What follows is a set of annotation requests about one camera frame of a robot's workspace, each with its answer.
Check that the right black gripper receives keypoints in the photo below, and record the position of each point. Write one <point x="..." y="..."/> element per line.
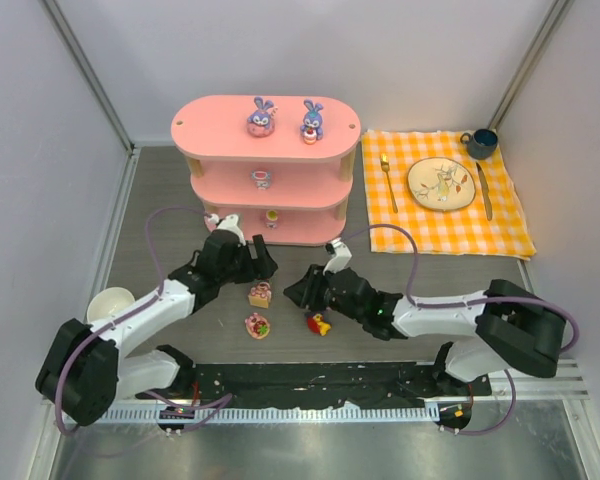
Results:
<point x="318" y="288"/>

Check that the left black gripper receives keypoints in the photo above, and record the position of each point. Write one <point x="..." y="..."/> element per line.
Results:
<point x="250" y="260"/>

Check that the pink bear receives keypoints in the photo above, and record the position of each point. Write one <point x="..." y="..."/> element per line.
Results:
<point x="257" y="326"/>
<point x="260" y="295"/>

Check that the purple bunny with cake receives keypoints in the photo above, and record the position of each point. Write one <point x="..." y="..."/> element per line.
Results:
<point x="312" y="126"/>

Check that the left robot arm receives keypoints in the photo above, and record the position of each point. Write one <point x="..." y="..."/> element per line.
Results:
<point x="90" y="366"/>

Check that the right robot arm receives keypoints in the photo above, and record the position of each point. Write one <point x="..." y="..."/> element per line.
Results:
<point x="501" y="327"/>

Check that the white pink toy middle shelf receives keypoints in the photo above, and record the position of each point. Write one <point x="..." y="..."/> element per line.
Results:
<point x="262" y="179"/>

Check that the pink three-tier wooden shelf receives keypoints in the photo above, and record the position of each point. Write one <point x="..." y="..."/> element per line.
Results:
<point x="310" y="185"/>

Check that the red yellow bird toy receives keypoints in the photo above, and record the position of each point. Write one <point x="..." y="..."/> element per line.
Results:
<point x="318" y="323"/>

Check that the pink toy with yellow hat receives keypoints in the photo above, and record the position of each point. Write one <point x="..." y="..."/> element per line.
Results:
<point x="271" y="219"/>

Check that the pink bear on donut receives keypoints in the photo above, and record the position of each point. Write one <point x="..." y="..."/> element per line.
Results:
<point x="257" y="326"/>

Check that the white ceramic bowl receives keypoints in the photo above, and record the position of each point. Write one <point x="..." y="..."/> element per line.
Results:
<point x="108" y="302"/>

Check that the gold fork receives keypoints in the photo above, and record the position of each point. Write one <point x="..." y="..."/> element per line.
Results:
<point x="385" y="167"/>

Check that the cream decorated ceramic plate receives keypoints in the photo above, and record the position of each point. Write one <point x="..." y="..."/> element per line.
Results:
<point x="440" y="184"/>

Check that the yellow white checkered cloth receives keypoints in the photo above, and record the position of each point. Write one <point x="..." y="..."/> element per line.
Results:
<point x="465" y="231"/>

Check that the gold knife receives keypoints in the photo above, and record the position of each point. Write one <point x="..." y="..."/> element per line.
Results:
<point x="485" y="192"/>

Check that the dark blue ceramic mug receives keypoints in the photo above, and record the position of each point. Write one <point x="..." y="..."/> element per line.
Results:
<point x="480" y="144"/>

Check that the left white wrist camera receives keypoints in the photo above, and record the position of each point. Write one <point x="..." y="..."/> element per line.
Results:
<point x="229" y="223"/>

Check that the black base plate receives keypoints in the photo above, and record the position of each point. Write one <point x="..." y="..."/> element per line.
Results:
<point x="317" y="386"/>

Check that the white slotted cable duct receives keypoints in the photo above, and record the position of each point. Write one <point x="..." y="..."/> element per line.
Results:
<point x="152" y="412"/>

